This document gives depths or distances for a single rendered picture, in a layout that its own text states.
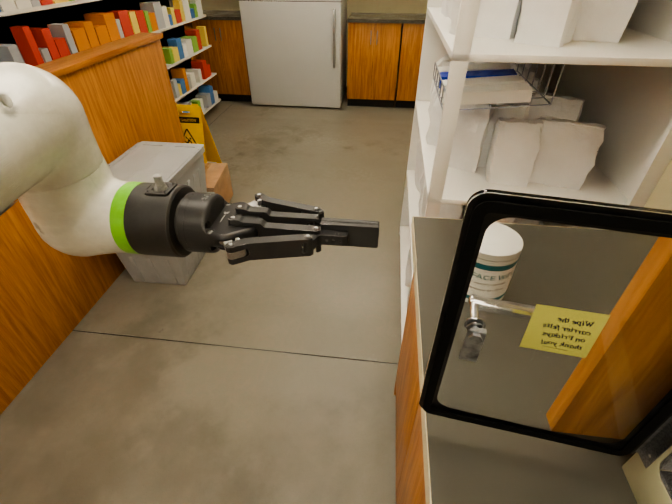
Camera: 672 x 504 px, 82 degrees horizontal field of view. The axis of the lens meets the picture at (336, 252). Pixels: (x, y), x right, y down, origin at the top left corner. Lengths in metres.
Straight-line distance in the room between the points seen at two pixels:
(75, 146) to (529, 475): 0.76
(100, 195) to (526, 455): 0.72
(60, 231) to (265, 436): 1.38
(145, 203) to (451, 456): 0.58
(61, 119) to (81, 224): 0.12
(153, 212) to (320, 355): 1.57
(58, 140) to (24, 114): 0.04
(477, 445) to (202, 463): 1.26
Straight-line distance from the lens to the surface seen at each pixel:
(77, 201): 0.53
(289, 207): 0.50
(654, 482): 0.76
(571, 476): 0.77
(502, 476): 0.73
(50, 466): 2.04
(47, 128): 0.48
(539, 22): 1.37
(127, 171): 2.36
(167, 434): 1.89
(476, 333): 0.51
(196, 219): 0.48
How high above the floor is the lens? 1.57
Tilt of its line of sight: 38 degrees down
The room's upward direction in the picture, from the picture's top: straight up
